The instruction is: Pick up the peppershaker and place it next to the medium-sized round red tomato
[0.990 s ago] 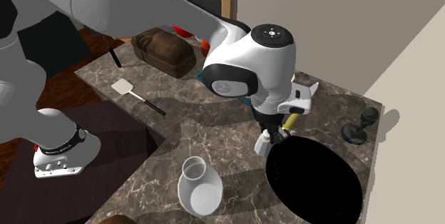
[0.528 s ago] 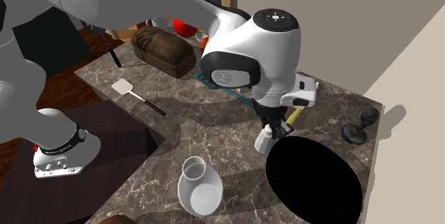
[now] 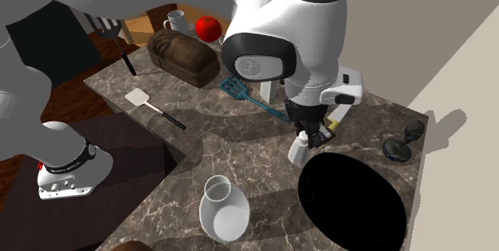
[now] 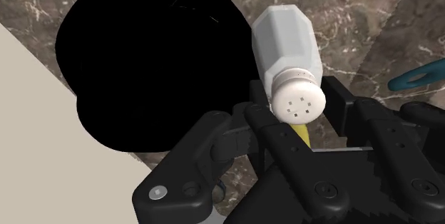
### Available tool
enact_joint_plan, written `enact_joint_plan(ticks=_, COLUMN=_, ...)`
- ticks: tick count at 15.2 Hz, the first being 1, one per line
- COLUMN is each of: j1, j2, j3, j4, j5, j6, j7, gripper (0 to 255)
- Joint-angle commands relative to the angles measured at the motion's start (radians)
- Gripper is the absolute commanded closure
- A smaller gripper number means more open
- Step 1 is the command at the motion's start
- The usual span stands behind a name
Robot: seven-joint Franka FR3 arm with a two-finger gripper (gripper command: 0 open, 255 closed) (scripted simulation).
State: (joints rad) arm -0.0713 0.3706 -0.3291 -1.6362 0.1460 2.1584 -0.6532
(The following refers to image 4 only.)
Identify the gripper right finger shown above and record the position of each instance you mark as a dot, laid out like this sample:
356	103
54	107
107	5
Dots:
400	160

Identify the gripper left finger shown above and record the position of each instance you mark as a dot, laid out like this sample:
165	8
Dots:
180	167

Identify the yellow stick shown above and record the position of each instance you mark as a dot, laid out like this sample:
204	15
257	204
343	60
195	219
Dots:
302	133

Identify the black round pot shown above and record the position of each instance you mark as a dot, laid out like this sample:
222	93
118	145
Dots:
153	63

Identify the white salt shaker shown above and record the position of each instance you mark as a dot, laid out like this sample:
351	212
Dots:
285	46

